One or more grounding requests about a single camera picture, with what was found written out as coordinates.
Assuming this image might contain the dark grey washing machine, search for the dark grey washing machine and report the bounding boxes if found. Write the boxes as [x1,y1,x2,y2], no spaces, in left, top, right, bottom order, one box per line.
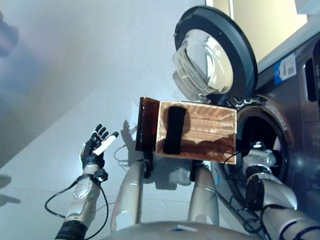
[217,37,320,240]

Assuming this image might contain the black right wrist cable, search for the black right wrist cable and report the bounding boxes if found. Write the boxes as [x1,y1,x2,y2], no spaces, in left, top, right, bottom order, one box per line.
[223,149,267,235]

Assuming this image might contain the blue white sticker label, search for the blue white sticker label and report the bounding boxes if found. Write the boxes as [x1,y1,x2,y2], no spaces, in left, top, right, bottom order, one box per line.
[273,53,297,85]

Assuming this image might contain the dark brown glossy stool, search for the dark brown glossy stool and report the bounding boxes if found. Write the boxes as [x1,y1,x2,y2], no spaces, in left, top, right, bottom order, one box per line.
[134,96,161,152]

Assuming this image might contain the silver right robot leg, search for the silver right robot leg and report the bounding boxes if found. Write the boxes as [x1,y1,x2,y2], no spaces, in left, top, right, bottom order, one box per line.
[187,161,221,226]

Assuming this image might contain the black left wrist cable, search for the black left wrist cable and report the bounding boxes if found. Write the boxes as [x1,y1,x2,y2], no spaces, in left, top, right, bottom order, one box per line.
[44,174,110,236]

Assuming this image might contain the white counter cabinet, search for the white counter cabinet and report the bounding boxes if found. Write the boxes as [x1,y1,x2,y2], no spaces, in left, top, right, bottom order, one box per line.
[204,0,320,63]

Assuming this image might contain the light wicker laundry basket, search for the light wicker laundry basket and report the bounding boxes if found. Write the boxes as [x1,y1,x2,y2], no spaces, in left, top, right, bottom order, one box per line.
[154,99,238,166]

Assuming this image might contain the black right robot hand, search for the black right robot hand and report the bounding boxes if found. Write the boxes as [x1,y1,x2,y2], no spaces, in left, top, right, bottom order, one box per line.
[272,137,283,167]

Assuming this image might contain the long black garment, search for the long black garment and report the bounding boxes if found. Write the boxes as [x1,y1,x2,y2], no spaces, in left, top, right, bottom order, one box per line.
[162,106,187,155]

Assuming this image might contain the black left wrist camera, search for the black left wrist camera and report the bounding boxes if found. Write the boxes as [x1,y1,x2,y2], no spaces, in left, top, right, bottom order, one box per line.
[91,168,109,182]

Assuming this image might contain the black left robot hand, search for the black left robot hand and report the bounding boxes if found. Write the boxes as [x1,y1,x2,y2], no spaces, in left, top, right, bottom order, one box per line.
[79,123,120,167]

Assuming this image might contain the grey robot torso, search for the grey robot torso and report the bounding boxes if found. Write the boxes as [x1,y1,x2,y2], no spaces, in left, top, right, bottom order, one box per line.
[99,219,256,240]

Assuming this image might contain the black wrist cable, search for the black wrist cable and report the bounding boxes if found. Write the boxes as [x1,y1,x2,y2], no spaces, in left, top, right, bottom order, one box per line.
[223,149,267,235]
[44,174,110,236]

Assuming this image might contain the round washing machine door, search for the round washing machine door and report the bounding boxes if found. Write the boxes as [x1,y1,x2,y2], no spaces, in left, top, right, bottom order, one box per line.
[172,5,259,104]

